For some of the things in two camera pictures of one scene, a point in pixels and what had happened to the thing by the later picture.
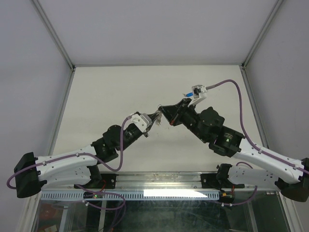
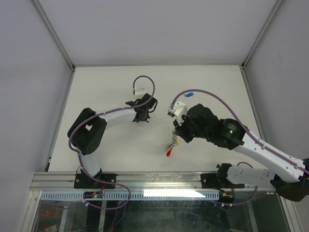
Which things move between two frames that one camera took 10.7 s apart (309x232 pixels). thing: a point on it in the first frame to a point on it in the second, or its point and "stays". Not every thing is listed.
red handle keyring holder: x=159 y=120 to x=169 y=149
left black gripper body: x=146 y=134 to x=147 y=116
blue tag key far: x=189 y=94 stays
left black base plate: x=108 y=181 stays
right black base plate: x=210 y=181 stays
